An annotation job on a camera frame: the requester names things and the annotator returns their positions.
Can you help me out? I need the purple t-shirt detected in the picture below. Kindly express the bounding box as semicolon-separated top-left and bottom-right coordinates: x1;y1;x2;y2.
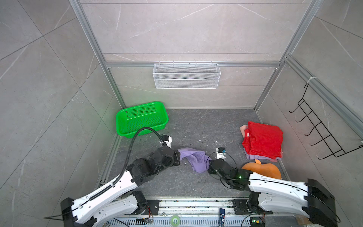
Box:
178;148;210;173

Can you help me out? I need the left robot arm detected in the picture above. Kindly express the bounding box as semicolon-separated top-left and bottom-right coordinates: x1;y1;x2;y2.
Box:
49;146;180;227

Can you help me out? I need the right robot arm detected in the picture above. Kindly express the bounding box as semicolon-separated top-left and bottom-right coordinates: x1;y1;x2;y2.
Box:
205;159;341;227

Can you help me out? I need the lavender folded t-shirt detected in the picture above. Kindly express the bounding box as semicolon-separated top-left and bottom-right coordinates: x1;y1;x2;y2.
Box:
244;151;282;162

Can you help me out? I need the pink folded t-shirt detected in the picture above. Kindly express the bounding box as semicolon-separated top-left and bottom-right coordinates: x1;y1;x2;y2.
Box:
240;125;248;137

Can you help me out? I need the blue spray can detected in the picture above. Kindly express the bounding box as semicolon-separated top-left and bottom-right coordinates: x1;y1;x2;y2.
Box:
218;208;225;227

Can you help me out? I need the red folded t-shirt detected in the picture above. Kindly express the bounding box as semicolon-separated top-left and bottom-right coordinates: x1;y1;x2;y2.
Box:
242;122;283;159

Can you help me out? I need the orange plush toy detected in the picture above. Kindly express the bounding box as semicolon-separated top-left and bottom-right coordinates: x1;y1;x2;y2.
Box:
242;159;282;180

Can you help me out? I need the green plastic basket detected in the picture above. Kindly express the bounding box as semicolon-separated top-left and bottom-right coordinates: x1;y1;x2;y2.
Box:
116;102;169;139

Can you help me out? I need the green tape roll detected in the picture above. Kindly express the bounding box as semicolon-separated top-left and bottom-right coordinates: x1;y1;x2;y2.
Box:
170;215;181;227

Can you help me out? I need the green circuit board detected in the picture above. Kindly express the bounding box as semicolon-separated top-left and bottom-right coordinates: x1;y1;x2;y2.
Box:
250;218;265;227

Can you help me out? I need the small electronics board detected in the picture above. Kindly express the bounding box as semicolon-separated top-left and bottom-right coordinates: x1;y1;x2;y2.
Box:
135;218;154;225

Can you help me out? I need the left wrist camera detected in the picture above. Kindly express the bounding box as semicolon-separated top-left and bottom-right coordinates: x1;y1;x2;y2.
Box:
161;135;172;148

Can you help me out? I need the black corrugated cable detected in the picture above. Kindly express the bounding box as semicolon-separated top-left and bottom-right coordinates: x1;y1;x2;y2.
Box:
112;127;164;185

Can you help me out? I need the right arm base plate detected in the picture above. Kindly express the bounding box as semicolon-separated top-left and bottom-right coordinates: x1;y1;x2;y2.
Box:
232;199;273;215

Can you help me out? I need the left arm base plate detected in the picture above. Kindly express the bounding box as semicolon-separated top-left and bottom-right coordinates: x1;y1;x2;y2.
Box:
141;199;160;216

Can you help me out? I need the white wire mesh shelf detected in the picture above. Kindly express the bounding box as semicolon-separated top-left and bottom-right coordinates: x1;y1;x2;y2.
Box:
152;63;221;89

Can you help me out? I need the black wire hook rack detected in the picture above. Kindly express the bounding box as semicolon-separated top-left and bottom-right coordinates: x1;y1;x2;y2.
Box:
289;83;363;160

